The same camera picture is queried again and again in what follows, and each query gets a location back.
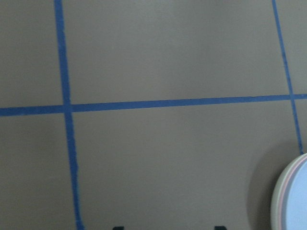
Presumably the beige plate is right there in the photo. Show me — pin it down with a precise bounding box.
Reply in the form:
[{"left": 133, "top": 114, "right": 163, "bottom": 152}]
[{"left": 271, "top": 153, "right": 307, "bottom": 230}]

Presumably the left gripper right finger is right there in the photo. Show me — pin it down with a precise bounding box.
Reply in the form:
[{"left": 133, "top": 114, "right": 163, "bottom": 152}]
[{"left": 214, "top": 226, "right": 227, "bottom": 230}]

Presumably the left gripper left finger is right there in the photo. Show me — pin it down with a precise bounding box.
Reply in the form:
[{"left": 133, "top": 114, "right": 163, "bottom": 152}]
[{"left": 112, "top": 226, "right": 125, "bottom": 230}]

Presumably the blue plate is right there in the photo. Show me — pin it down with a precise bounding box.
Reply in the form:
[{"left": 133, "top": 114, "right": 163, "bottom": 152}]
[{"left": 283, "top": 161, "right": 307, "bottom": 230}]

